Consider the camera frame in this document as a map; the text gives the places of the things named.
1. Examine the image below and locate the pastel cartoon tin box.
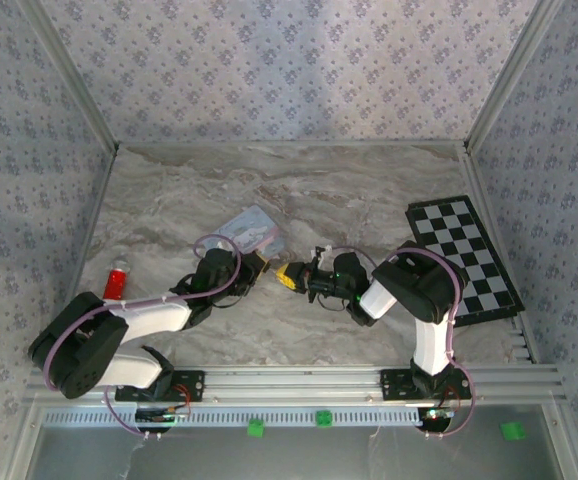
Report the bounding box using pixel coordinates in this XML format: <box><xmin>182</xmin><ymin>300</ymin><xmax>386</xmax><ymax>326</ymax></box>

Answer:
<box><xmin>212</xmin><ymin>204</ymin><xmax>288</xmax><ymax>262</ymax></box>

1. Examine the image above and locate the red can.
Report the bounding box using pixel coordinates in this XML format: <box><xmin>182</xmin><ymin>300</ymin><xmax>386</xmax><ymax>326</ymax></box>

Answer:
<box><xmin>102</xmin><ymin>259</ymin><xmax>133</xmax><ymax>302</ymax></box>

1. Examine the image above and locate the black and white chessboard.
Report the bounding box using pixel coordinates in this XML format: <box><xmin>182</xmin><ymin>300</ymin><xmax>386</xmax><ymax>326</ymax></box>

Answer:
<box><xmin>404</xmin><ymin>194</ymin><xmax>527</xmax><ymax>329</ymax></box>

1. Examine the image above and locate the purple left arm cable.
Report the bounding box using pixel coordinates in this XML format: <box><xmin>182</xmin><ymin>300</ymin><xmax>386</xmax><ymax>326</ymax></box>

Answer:
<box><xmin>42</xmin><ymin>233</ymin><xmax>245</xmax><ymax>443</ymax></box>

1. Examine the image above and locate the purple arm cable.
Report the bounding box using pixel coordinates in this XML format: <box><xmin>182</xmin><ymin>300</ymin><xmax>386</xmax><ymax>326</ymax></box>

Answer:
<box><xmin>318</xmin><ymin>244</ymin><xmax>478</xmax><ymax>442</ymax></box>
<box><xmin>42</xmin><ymin>233</ymin><xmax>245</xmax><ymax>443</ymax></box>

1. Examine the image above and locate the aluminium mounting rail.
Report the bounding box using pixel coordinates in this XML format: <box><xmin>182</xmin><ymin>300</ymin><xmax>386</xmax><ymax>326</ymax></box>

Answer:
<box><xmin>22</xmin><ymin>363</ymin><xmax>568</xmax><ymax>407</ymax></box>

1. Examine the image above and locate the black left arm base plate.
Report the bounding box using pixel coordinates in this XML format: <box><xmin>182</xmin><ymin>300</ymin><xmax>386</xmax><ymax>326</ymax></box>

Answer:
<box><xmin>114</xmin><ymin>369</ymin><xmax>207</xmax><ymax>404</ymax></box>

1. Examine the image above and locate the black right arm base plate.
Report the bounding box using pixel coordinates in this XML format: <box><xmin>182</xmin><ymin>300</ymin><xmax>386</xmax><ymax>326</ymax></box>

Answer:
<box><xmin>379</xmin><ymin>366</ymin><xmax>473</xmax><ymax>402</ymax></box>

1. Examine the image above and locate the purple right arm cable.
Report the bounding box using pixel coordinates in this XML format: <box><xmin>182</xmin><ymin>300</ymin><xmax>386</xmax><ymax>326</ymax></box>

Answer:
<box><xmin>318</xmin><ymin>244</ymin><xmax>478</xmax><ymax>442</ymax></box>

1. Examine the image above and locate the grey slotted cable duct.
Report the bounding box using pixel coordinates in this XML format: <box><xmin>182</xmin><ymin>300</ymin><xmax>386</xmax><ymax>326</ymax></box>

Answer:
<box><xmin>42</xmin><ymin>405</ymin><xmax>426</xmax><ymax>427</ymax></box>

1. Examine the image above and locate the circuit board with red wires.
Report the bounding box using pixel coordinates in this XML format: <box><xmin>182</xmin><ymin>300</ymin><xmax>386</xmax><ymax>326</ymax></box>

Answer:
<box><xmin>417</xmin><ymin>405</ymin><xmax>459</xmax><ymax>432</ymax></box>
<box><xmin>135</xmin><ymin>405</ymin><xmax>193</xmax><ymax>430</ymax></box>

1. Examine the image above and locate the aluminium corner frame post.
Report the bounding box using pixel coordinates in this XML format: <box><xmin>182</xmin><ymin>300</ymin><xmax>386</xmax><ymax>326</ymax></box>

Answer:
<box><xmin>462</xmin><ymin>0</ymin><xmax>566</xmax><ymax>154</ymax></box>
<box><xmin>17</xmin><ymin>0</ymin><xmax>121</xmax><ymax>154</ymax></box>

